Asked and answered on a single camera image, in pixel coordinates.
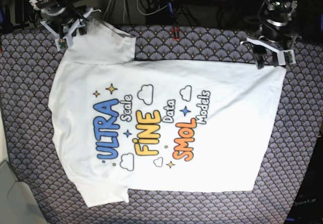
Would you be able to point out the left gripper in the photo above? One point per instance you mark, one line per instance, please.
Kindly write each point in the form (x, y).
(277, 30)

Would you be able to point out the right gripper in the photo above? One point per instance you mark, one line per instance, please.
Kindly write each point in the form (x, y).
(65, 17)

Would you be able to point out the white printed T-shirt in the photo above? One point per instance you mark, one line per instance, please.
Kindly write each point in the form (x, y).
(171, 125)

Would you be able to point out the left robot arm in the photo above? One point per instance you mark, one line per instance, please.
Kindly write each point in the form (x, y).
(275, 8)

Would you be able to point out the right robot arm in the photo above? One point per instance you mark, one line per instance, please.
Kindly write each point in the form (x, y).
(86, 11)

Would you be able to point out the patterned fan-print tablecloth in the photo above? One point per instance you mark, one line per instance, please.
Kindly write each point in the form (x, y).
(29, 60)

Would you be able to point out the black power adapter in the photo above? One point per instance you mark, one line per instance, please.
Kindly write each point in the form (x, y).
(163, 18)

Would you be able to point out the red black table clamp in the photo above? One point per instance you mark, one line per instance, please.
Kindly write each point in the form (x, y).
(175, 33)

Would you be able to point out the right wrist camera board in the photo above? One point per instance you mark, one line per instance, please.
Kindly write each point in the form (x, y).
(61, 44)

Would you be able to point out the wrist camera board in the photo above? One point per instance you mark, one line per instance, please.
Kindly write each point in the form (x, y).
(290, 57)
(61, 44)

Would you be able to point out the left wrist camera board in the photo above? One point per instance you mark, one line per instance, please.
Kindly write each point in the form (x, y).
(290, 57)

